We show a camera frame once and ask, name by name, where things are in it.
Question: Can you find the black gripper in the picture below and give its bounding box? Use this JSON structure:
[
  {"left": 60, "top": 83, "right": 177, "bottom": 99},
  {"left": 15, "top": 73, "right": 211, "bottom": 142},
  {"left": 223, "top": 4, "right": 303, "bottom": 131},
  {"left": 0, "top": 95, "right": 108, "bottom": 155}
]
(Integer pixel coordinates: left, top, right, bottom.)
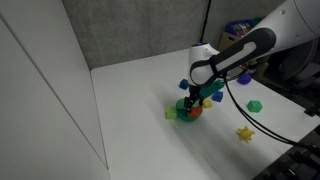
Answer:
[{"left": 184, "top": 84, "right": 205, "bottom": 111}]

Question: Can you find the orange toy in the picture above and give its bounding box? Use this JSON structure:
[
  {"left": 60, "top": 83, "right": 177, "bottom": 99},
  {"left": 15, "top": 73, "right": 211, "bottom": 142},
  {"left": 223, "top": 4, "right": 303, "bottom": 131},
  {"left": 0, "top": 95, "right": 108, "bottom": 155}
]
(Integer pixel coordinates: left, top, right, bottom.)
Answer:
[{"left": 188, "top": 105, "right": 204, "bottom": 119}]

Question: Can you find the green bowl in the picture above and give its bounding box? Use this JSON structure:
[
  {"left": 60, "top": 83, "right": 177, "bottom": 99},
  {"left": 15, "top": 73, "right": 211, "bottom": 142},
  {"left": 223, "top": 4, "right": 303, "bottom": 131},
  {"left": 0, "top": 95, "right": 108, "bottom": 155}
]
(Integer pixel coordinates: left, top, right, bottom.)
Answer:
[{"left": 175, "top": 97, "right": 205, "bottom": 123}]

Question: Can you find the yellow spiky toy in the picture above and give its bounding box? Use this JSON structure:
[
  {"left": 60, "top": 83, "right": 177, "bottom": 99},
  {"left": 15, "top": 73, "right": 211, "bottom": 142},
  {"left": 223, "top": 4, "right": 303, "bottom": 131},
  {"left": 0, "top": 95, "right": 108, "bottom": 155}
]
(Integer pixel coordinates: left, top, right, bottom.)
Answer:
[{"left": 235, "top": 125, "right": 257, "bottom": 144}]

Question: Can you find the teal-blue cube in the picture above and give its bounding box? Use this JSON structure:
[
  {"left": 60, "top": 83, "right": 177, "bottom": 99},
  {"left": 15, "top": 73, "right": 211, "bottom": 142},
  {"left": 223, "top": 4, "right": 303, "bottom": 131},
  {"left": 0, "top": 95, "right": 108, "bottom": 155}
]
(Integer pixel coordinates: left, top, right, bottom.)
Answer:
[{"left": 178, "top": 78, "right": 190, "bottom": 91}]

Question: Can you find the blue cube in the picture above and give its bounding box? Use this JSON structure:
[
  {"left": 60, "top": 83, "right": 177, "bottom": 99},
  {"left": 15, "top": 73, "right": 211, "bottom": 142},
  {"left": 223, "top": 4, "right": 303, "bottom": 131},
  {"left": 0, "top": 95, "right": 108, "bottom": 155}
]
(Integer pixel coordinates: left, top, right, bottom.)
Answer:
[{"left": 211, "top": 90, "right": 224, "bottom": 103}]

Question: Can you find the yellow-green block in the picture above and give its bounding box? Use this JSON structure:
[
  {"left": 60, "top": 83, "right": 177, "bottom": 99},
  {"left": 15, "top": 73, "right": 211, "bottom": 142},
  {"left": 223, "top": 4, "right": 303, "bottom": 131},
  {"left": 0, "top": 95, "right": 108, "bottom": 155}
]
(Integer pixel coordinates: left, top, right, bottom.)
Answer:
[{"left": 164, "top": 106, "right": 179, "bottom": 121}]

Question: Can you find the purple ball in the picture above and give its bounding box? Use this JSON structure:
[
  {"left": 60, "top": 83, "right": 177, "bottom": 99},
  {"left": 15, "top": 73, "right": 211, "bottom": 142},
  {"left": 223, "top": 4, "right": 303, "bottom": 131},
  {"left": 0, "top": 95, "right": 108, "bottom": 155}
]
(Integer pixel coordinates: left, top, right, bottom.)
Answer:
[{"left": 236, "top": 72, "right": 253, "bottom": 86}]

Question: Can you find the green cube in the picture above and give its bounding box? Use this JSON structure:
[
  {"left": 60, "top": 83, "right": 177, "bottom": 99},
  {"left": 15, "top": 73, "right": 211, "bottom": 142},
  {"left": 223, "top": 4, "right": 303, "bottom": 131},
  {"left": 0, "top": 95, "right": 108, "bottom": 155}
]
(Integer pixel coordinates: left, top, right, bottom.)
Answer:
[{"left": 246, "top": 99, "right": 264, "bottom": 114}]

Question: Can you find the black tripod stand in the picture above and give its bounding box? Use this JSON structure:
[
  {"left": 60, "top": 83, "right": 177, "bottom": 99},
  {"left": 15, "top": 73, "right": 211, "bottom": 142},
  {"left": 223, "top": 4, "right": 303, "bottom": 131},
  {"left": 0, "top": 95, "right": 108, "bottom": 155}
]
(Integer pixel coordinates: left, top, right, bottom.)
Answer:
[{"left": 199, "top": 0, "right": 213, "bottom": 45}]

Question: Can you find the box of colourful toys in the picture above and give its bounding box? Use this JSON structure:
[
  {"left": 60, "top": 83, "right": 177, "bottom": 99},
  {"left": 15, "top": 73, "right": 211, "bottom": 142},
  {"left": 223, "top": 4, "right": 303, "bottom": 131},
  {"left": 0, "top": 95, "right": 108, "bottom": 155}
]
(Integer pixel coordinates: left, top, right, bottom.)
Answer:
[{"left": 217, "top": 17, "right": 265, "bottom": 52}]

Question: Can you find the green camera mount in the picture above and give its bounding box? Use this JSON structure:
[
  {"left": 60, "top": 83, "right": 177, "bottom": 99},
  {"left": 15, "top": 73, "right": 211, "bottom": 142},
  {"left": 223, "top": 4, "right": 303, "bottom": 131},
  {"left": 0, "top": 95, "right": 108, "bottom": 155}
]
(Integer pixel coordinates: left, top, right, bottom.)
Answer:
[{"left": 199, "top": 80, "right": 226, "bottom": 100}]

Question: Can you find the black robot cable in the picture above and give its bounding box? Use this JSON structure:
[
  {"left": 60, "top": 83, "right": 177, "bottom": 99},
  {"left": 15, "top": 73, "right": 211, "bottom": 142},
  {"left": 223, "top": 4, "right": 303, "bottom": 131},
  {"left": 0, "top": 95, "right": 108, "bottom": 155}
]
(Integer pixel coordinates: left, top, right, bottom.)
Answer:
[{"left": 222, "top": 77, "right": 320, "bottom": 150}]

